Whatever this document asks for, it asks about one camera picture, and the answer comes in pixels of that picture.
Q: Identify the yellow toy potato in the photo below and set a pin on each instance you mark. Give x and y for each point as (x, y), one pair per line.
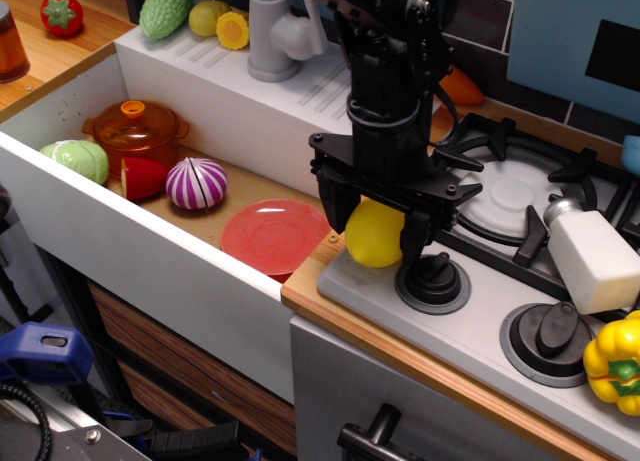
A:
(203, 17)

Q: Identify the red plastic plate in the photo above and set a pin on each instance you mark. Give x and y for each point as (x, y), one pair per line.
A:
(274, 236)

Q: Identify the green toy bitter gourd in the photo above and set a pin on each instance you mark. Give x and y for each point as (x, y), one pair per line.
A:
(160, 18)

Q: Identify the white salt shaker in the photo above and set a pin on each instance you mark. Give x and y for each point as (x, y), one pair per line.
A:
(598, 267)

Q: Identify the yellow toy corn piece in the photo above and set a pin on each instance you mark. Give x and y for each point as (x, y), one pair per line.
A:
(233, 30)

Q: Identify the black stove knob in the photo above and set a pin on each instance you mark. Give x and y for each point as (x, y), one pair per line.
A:
(546, 343)
(434, 285)

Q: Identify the grey toy faucet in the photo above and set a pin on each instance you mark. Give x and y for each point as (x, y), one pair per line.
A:
(280, 40)

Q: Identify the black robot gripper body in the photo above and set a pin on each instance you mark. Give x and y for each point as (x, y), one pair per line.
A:
(389, 162)

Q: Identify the grey toy stove top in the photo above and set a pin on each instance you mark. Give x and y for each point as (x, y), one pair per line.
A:
(469, 340)

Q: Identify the red toy tomato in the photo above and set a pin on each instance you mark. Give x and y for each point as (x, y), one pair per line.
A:
(62, 17)

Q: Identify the black stove burner grate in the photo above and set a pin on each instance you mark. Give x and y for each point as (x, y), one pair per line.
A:
(502, 227)

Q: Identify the blue clamp handle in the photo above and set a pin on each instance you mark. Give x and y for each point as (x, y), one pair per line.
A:
(45, 354)

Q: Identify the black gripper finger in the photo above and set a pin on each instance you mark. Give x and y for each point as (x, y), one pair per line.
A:
(338, 195)
(418, 231)

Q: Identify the white toy sink basin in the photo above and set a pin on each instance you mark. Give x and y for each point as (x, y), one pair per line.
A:
(153, 261)

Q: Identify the green toy cabbage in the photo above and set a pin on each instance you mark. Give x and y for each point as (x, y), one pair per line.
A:
(82, 156)

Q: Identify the red toy apple half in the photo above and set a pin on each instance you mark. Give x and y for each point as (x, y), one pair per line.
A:
(142, 178)

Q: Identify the black right stove knob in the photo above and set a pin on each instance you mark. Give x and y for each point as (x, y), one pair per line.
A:
(546, 343)

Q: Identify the black left stove knob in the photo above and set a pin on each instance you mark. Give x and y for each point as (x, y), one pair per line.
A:
(434, 285)

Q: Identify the metal oven door handle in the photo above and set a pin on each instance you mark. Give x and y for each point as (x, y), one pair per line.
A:
(374, 442)

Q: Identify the yellow toy lemon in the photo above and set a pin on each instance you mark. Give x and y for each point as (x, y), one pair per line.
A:
(372, 234)

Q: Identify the amber glass jar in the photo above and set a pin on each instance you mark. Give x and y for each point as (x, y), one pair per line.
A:
(14, 61)

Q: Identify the purple striped toy onion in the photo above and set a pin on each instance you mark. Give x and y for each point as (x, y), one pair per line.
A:
(196, 183)

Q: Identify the orange transparent toy pot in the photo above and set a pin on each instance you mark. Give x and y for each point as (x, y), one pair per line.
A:
(137, 129)

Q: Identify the yellow toy bell pepper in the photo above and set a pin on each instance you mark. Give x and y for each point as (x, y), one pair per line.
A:
(611, 362)

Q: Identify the blue object at edge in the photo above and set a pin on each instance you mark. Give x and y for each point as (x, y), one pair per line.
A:
(630, 157)

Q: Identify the orange toy carrot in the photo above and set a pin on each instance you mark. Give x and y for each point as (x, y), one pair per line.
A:
(461, 89)

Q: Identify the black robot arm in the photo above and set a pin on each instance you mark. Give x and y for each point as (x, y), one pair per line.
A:
(397, 57)

